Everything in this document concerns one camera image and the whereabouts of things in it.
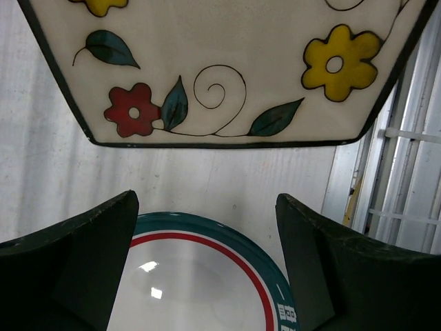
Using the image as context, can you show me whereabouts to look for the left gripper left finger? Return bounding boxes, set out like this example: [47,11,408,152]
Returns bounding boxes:
[1,190,139,330]

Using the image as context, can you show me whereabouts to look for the striped rim plate front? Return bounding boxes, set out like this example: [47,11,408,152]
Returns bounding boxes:
[108,212,300,331]

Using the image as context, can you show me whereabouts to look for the beige floral square plate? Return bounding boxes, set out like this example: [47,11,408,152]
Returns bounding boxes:
[19,1,437,149]

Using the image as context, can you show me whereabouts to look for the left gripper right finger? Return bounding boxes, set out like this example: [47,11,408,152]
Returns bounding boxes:
[276,194,440,330]

